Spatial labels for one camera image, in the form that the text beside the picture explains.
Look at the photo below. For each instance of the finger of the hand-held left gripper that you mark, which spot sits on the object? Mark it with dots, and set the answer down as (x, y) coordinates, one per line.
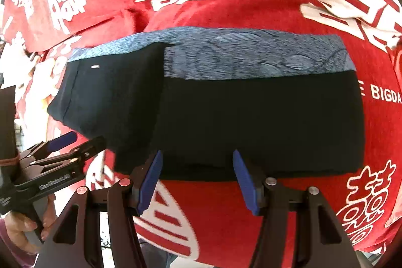
(91, 145)
(64, 139)

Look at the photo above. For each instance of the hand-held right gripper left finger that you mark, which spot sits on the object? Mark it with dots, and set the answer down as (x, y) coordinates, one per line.
(150, 183)

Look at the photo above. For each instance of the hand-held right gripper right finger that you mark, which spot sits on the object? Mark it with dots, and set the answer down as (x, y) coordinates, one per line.
(245, 183)

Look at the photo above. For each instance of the black pants with blue stripes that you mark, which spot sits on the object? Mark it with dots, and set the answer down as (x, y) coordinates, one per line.
(251, 123)

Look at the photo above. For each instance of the person's left forearm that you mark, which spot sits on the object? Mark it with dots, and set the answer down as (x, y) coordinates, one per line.
(9, 254)

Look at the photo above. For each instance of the person's left hand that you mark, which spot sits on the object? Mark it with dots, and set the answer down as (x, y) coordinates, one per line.
(15, 230)

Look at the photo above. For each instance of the white crumpled cloth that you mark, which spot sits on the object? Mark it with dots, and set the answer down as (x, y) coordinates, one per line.
(14, 67)

